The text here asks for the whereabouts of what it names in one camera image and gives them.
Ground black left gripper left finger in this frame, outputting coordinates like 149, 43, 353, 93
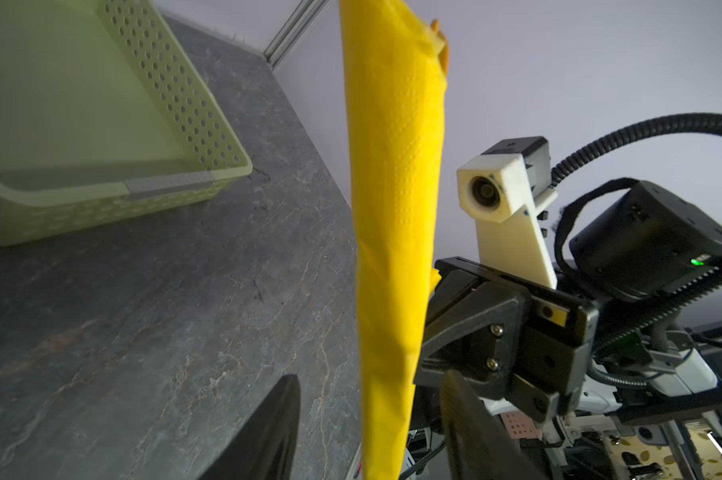
200, 374, 301, 480

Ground yellow paper napkin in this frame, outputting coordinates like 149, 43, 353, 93
339, 1, 447, 479

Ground aluminium frame corner post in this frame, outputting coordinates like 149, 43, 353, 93
263, 0, 333, 71

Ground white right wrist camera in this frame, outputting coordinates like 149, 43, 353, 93
457, 136, 558, 289

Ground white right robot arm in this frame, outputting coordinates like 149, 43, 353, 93
412, 179, 722, 428

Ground light green perforated basket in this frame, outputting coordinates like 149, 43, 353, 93
0, 0, 252, 246

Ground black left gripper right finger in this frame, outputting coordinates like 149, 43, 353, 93
440, 370, 544, 480

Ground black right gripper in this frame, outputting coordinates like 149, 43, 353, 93
414, 257, 599, 423

